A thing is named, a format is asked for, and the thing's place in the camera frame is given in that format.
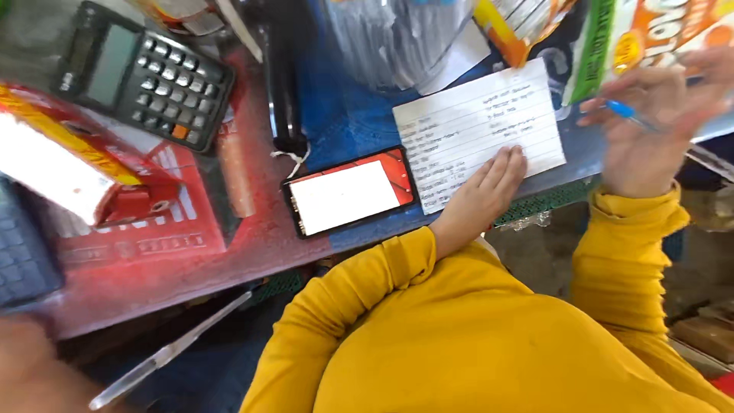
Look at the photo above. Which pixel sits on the person's left fingers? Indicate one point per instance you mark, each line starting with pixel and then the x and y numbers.
pixel 503 169

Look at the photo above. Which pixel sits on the blue-grey keypad device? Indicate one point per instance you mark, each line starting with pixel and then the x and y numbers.
pixel 23 246

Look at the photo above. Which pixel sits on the black stapler-like tool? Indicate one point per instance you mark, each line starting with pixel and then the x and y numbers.
pixel 284 109

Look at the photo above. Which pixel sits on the person's left hand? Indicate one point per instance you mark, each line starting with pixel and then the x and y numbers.
pixel 479 203

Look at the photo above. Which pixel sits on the blue pen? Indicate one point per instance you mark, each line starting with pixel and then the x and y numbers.
pixel 622 109

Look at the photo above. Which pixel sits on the person's body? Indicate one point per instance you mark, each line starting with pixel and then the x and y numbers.
pixel 487 350

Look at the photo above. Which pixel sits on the dark grey calculator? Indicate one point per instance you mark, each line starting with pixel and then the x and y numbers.
pixel 114 69

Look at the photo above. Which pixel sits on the black smartphone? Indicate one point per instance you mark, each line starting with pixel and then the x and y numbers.
pixel 344 198

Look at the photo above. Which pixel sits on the red white printed sheet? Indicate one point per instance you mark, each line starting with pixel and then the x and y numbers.
pixel 149 235

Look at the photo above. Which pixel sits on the long white stick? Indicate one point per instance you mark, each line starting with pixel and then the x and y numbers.
pixel 242 31

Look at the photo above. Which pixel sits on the orange labelled jar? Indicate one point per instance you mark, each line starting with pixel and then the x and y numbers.
pixel 192 14

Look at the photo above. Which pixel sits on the green orange white packet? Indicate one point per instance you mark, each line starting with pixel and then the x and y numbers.
pixel 636 46

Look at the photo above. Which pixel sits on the person's right hand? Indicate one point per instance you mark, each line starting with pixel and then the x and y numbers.
pixel 642 137

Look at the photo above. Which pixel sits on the person's right fingers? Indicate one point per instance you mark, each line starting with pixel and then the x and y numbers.
pixel 631 86

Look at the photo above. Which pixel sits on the red yellow box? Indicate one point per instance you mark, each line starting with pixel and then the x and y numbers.
pixel 114 163

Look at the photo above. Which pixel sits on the yellow orange packet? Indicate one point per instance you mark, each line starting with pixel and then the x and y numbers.
pixel 513 31

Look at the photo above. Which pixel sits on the person's left forearm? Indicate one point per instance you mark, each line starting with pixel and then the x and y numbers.
pixel 355 292

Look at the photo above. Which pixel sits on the green plastic basket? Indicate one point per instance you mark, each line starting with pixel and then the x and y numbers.
pixel 547 198

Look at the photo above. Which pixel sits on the plain white paper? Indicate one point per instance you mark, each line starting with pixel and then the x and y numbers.
pixel 464 63

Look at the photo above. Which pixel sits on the lined paper with handwriting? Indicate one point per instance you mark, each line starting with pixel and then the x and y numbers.
pixel 459 143

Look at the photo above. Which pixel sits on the brown cardboard box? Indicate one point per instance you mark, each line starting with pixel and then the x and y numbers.
pixel 705 332

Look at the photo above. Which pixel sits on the clear plastic jar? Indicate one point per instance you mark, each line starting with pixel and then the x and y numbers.
pixel 390 43

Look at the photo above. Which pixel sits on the person's right forearm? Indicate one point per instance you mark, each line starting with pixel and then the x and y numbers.
pixel 622 258

